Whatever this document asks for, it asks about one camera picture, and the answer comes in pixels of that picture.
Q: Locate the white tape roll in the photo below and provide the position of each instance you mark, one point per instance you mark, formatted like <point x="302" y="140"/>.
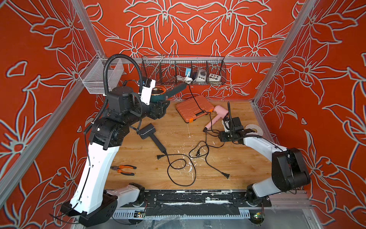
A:
<point x="254" y="129"/>

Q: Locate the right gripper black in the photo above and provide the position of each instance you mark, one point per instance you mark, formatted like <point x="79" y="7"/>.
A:
<point x="222" y="133"/>

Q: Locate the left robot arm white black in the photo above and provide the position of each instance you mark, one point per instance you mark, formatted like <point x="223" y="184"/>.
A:
<point x="122" y="108"/>

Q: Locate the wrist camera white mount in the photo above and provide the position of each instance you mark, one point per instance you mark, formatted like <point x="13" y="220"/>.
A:
<point x="148" y="86"/>
<point x="227" y="123"/>

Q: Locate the orange plastic tool case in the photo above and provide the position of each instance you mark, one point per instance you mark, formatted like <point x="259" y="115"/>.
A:
<point x="194" y="108"/>

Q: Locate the white power strip cube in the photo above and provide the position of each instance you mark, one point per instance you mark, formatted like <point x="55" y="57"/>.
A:
<point x="214" y="79"/>

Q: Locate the black hair dryer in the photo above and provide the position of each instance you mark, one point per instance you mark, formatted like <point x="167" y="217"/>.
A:
<point x="149" y="131"/>

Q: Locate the pink hair dryer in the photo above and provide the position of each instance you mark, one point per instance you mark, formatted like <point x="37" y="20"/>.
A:
<point x="221" y="113"/>

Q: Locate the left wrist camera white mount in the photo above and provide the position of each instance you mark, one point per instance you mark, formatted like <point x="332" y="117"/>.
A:
<point x="148" y="86"/>

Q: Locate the blue white small box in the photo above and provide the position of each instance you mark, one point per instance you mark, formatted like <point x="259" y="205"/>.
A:
<point x="188" y="72"/>

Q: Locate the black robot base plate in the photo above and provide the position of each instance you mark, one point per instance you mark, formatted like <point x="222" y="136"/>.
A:
<point x="195" y="203"/>

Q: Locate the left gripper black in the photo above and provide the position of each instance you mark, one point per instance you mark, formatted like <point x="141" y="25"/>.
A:
<point x="157" y="110"/>

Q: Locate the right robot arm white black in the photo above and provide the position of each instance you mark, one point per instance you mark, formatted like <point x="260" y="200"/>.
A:
<point x="288" y="168"/>

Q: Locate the clear acrylic wall bin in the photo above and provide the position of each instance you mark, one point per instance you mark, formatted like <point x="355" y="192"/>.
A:
<point x="92" y="78"/>

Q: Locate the orange handled pliers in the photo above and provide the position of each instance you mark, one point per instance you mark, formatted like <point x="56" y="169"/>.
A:
<point x="121" y="169"/>

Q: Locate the black wire wall basket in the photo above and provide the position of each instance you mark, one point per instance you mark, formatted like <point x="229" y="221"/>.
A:
<point x="169" y="69"/>

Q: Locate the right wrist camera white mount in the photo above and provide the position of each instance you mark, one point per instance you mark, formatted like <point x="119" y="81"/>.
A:
<point x="227" y="123"/>

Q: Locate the dark green hair dryer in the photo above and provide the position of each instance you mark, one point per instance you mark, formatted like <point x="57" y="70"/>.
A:
<point x="159" y="93"/>

